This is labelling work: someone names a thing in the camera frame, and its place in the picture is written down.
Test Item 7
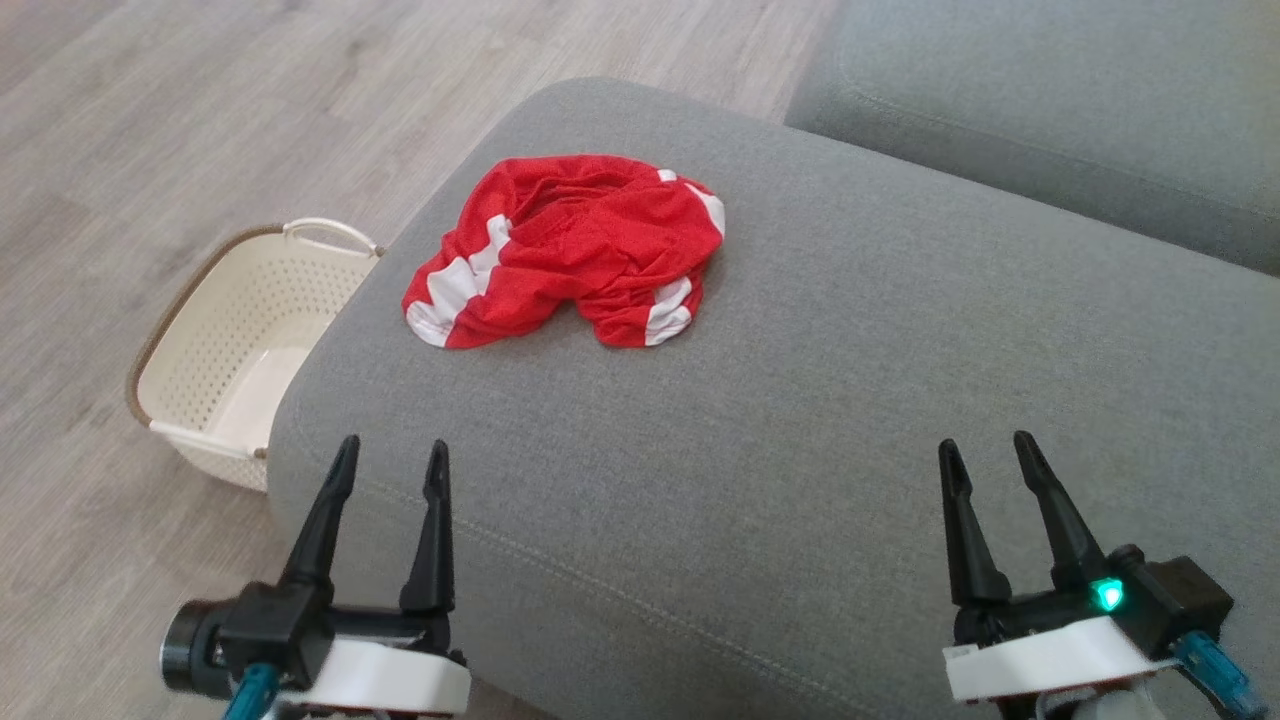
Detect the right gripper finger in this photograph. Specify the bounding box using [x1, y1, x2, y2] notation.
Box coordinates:
[937, 439, 1014, 607]
[1012, 430, 1110, 593]

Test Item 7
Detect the cream perforated laundry basket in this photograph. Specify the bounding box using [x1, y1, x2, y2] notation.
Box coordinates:
[126, 217, 387, 494]

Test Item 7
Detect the cable with teal plug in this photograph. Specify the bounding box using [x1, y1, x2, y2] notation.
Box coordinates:
[220, 661, 282, 720]
[1170, 631, 1271, 720]

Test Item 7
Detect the large grey sofa seat cushion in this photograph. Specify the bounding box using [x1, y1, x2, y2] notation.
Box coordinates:
[267, 77, 1280, 720]

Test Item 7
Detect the red basketball jersey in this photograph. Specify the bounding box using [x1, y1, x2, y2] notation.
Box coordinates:
[401, 154, 727, 350]

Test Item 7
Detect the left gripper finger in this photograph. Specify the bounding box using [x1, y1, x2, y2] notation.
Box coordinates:
[399, 439, 457, 617]
[278, 434, 362, 593]

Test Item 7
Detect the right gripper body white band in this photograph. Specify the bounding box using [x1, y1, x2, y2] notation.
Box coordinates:
[942, 575, 1183, 705]

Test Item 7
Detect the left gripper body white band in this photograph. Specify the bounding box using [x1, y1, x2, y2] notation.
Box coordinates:
[285, 604, 473, 717]

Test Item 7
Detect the left cable with teal plug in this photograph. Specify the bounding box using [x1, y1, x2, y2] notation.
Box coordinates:
[220, 661, 282, 720]

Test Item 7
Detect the small grey sofa cushion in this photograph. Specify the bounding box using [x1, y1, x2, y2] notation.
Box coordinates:
[784, 0, 1280, 278]

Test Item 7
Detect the right cable with teal plug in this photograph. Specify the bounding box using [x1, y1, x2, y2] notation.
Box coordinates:
[1170, 631, 1271, 720]

